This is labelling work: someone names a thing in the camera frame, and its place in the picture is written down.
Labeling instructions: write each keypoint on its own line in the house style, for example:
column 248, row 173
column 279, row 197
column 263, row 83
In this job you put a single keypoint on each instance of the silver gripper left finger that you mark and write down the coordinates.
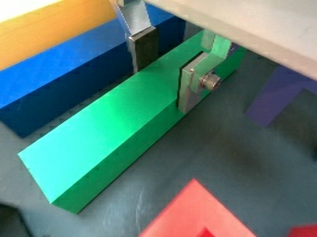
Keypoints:
column 141, row 34

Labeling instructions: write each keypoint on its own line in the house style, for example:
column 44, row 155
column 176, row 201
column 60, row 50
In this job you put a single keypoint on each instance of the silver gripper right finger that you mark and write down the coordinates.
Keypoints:
column 196, row 76

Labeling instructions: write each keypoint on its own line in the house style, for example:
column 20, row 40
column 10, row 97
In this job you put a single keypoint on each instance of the green rectangular block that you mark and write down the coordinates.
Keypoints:
column 80, row 156

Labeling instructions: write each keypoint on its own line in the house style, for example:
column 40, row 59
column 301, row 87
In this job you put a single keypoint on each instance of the yellow slotted board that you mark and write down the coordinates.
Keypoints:
column 36, row 24

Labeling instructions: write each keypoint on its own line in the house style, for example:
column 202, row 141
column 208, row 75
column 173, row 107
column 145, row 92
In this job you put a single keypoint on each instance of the purple cross-shaped block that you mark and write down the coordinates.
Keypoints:
column 282, row 87

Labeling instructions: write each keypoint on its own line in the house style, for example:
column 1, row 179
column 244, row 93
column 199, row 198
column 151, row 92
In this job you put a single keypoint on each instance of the blue rectangular block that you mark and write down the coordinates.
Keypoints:
column 48, row 83

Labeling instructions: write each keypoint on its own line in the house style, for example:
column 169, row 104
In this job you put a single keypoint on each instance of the red branched block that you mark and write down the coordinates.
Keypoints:
column 195, row 215

